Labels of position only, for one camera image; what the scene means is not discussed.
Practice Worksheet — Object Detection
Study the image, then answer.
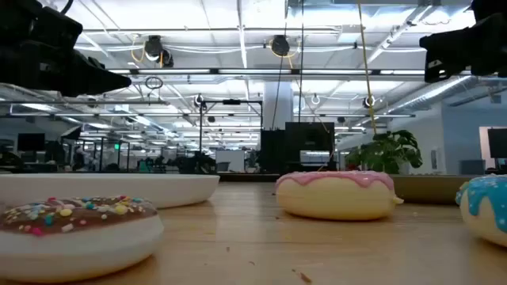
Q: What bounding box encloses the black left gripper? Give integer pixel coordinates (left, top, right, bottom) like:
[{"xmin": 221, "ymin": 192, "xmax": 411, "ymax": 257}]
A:
[{"xmin": 0, "ymin": 38, "xmax": 132, "ymax": 98}]

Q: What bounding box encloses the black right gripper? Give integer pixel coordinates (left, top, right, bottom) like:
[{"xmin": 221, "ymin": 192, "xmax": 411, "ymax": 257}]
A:
[{"xmin": 418, "ymin": 11, "xmax": 507, "ymax": 84}]

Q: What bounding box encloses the blue-frosted yellow donut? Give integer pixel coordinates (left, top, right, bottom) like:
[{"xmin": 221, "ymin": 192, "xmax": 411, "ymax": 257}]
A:
[{"xmin": 455, "ymin": 173, "xmax": 507, "ymax": 249}]

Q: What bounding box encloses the chocolate sprinkle donut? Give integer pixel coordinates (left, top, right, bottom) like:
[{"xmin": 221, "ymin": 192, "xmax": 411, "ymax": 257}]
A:
[{"xmin": 0, "ymin": 194, "xmax": 166, "ymax": 284}]

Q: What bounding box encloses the pink-frosted cream donut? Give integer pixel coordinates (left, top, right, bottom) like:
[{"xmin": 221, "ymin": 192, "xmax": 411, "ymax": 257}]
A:
[{"xmin": 275, "ymin": 169, "xmax": 405, "ymax": 222}]

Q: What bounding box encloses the black computer monitor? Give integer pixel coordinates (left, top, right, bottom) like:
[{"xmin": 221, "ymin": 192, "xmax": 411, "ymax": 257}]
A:
[
  {"xmin": 17, "ymin": 132, "xmax": 46, "ymax": 153},
  {"xmin": 486, "ymin": 127, "xmax": 507, "ymax": 159}
]

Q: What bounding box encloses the green potted plant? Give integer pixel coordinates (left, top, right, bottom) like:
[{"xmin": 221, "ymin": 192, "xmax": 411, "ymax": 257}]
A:
[{"xmin": 344, "ymin": 129, "xmax": 424, "ymax": 175}]

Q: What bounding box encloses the white round plate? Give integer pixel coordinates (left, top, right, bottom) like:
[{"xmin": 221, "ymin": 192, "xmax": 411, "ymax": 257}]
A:
[{"xmin": 0, "ymin": 173, "xmax": 221, "ymax": 210}]

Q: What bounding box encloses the tan round plate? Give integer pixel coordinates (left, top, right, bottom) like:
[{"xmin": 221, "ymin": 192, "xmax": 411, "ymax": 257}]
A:
[{"xmin": 390, "ymin": 173, "xmax": 482, "ymax": 206}]

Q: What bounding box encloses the white panel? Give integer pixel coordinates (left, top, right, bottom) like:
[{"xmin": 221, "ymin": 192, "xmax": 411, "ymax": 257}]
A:
[{"xmin": 215, "ymin": 150, "xmax": 246, "ymax": 173}]

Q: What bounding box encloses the long ceiling light bar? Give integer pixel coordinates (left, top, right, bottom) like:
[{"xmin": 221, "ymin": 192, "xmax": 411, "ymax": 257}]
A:
[{"xmin": 106, "ymin": 67, "xmax": 472, "ymax": 77}]

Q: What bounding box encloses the black cabinet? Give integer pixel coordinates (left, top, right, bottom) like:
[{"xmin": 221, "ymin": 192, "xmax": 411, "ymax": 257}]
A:
[{"xmin": 260, "ymin": 121, "xmax": 337, "ymax": 175}]

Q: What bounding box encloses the white building column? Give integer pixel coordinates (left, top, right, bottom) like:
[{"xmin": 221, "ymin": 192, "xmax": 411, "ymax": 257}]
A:
[{"xmin": 263, "ymin": 81, "xmax": 295, "ymax": 131}]

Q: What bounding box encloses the silver air duct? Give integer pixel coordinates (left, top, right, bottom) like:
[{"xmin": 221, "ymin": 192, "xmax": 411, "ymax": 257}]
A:
[{"xmin": 386, "ymin": 75, "xmax": 475, "ymax": 116}]

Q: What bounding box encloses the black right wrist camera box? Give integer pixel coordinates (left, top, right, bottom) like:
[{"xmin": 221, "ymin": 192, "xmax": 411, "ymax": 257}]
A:
[{"xmin": 470, "ymin": 0, "xmax": 507, "ymax": 21}]

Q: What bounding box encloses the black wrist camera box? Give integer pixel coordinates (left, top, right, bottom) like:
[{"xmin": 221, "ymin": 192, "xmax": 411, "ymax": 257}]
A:
[
  {"xmin": 470, "ymin": 0, "xmax": 507, "ymax": 21},
  {"xmin": 33, "ymin": 6, "xmax": 85, "ymax": 53}
]

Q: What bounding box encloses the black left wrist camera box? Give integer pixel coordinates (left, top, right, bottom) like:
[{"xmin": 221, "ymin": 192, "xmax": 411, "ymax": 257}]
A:
[{"xmin": 33, "ymin": 6, "xmax": 85, "ymax": 53}]

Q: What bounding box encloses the black ceiling cable reel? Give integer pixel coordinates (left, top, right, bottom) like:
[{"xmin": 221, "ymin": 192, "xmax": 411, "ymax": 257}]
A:
[
  {"xmin": 143, "ymin": 34, "xmax": 175, "ymax": 68},
  {"xmin": 270, "ymin": 34, "xmax": 292, "ymax": 58}
]

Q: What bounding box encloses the yellow hanging cable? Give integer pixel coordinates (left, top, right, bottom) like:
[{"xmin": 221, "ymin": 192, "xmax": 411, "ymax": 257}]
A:
[{"xmin": 357, "ymin": 0, "xmax": 378, "ymax": 136}]

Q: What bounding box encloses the black metal frame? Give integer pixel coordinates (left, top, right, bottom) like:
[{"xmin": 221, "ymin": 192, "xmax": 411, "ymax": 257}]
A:
[{"xmin": 199, "ymin": 98, "xmax": 264, "ymax": 175}]

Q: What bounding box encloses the black hanging cable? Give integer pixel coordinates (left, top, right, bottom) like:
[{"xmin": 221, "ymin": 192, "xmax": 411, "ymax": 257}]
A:
[
  {"xmin": 271, "ymin": 0, "xmax": 289, "ymax": 131},
  {"xmin": 297, "ymin": 0, "xmax": 305, "ymax": 124}
]

